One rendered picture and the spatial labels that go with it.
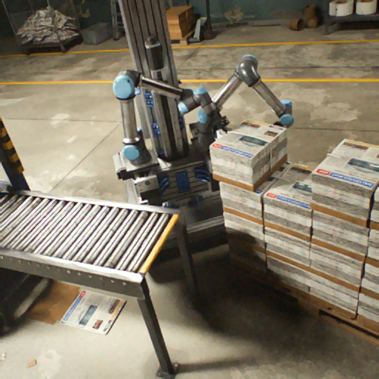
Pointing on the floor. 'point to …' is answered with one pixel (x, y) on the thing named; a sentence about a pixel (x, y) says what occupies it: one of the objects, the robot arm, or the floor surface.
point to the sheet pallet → (181, 24)
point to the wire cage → (45, 28)
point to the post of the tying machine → (18, 182)
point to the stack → (303, 248)
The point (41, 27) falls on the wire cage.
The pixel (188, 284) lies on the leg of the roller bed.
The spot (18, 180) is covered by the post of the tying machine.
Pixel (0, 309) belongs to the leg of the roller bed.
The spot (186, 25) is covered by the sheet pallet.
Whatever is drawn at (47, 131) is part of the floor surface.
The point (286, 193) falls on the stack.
